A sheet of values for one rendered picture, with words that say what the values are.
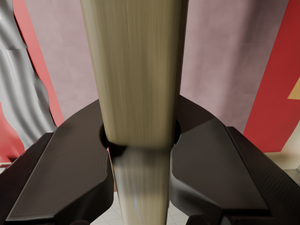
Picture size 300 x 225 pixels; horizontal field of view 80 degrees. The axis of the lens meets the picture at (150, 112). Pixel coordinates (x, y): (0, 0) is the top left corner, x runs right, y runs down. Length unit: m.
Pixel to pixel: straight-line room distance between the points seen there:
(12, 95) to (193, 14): 0.27
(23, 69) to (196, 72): 0.23
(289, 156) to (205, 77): 0.26
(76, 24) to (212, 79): 0.19
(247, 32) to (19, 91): 0.31
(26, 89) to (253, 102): 0.34
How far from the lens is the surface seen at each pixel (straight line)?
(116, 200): 0.40
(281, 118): 0.37
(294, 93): 0.36
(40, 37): 0.27
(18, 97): 0.32
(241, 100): 0.31
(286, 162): 0.47
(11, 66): 0.30
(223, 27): 0.26
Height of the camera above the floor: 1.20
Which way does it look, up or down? 57 degrees down
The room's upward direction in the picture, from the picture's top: 176 degrees clockwise
